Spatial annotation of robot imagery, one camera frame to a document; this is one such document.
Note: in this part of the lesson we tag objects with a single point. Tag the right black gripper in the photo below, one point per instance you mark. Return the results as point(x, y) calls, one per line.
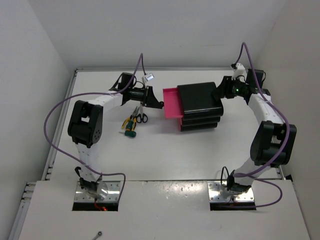
point(224, 90)

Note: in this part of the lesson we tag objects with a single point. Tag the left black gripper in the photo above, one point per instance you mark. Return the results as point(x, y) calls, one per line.
point(150, 101)

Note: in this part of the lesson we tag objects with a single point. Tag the pink top drawer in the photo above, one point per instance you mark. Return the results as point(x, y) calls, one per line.
point(173, 108)

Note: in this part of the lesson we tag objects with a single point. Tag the black drawer cabinet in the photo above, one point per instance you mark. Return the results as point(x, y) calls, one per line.
point(201, 110)

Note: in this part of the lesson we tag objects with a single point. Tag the green orange screwdriver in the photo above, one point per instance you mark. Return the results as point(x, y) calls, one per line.
point(130, 126)

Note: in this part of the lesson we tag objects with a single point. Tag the green stubby screwdriver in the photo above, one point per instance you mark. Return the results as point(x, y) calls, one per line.
point(129, 133)

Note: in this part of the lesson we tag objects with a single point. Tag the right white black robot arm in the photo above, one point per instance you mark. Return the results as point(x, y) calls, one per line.
point(273, 142)

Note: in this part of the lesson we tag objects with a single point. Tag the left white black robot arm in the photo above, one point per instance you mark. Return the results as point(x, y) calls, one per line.
point(86, 122)

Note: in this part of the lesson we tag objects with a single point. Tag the white front platform board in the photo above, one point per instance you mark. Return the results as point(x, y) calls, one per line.
point(150, 210)

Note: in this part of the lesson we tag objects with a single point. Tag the small metal wrench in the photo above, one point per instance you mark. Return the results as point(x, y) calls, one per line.
point(98, 235)

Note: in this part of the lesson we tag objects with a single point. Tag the black handled scissors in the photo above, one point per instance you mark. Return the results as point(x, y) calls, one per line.
point(141, 116)

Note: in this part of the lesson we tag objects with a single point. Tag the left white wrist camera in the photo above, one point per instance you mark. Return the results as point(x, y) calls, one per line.
point(146, 78)

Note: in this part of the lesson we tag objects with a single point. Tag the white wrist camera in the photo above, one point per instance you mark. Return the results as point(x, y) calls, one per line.
point(146, 78)
point(238, 70)

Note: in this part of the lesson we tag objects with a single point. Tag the yellow handled pliers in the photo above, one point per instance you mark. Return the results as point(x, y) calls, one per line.
point(132, 117)

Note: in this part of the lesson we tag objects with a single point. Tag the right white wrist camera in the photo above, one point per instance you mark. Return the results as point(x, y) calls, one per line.
point(238, 70)

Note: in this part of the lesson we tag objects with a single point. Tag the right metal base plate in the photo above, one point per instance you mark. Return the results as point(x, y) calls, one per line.
point(219, 194)

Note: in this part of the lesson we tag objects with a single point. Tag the metal base plate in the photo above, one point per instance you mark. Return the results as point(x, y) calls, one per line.
point(107, 192)
point(219, 194)

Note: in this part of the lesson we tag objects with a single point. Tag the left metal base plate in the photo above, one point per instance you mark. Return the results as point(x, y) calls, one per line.
point(107, 192)

